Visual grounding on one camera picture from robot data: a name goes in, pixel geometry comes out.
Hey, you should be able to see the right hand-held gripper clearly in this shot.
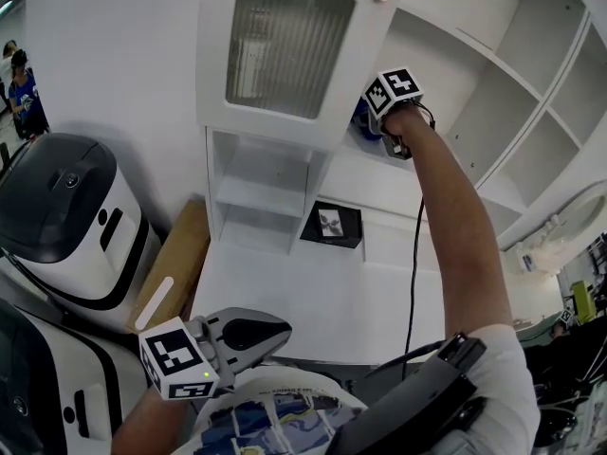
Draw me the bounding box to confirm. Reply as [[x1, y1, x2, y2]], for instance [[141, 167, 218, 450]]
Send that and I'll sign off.
[[362, 67, 424, 160]]

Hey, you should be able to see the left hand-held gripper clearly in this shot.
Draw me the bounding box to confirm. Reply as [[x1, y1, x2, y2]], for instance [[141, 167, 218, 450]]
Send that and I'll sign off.
[[138, 306, 294, 401]]

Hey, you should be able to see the blue wiping cloth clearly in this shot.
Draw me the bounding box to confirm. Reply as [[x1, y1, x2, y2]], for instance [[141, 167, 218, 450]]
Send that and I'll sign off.
[[353, 97, 385, 142]]

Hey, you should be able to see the white shelving cabinet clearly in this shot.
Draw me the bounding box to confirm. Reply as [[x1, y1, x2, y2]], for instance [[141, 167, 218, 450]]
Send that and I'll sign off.
[[196, 0, 607, 255]]

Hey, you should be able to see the person's right forearm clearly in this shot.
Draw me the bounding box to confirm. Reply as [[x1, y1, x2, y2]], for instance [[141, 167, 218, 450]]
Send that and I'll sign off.
[[397, 125, 516, 345]]

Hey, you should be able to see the person's left forearm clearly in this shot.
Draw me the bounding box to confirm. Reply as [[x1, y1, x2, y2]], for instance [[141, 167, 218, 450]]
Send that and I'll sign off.
[[111, 386, 191, 455]]

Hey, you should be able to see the white desk surface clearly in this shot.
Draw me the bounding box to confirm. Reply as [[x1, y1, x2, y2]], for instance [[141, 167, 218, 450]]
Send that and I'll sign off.
[[187, 196, 456, 367]]

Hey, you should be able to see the person's right hand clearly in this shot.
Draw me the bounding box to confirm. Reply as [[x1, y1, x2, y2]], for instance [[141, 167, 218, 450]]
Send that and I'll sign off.
[[381, 102, 435, 137]]

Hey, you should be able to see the ribbed glass cabinet door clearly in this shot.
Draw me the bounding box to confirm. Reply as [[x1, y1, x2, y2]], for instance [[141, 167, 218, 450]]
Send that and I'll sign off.
[[198, 0, 414, 149]]

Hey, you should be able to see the brown cardboard box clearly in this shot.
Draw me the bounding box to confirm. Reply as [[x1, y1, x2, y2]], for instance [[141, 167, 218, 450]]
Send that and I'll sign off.
[[126, 199, 212, 336]]

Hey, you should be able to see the black box with picture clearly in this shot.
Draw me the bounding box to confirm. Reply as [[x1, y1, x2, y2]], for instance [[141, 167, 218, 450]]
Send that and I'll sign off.
[[299, 200, 364, 249]]

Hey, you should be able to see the white black service robot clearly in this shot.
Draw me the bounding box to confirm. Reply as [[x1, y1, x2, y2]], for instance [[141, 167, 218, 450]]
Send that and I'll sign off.
[[0, 296, 148, 455], [0, 133, 165, 334]]

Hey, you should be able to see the person's white printed shirt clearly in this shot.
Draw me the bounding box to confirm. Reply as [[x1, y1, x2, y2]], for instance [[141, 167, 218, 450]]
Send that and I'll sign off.
[[189, 322, 542, 455]]

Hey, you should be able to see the light green box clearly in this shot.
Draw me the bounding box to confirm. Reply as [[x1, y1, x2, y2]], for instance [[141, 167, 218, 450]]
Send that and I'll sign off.
[[568, 280, 598, 324]]

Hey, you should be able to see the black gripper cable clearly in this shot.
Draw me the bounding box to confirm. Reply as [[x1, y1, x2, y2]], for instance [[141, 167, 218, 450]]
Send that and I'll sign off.
[[402, 196, 426, 378]]

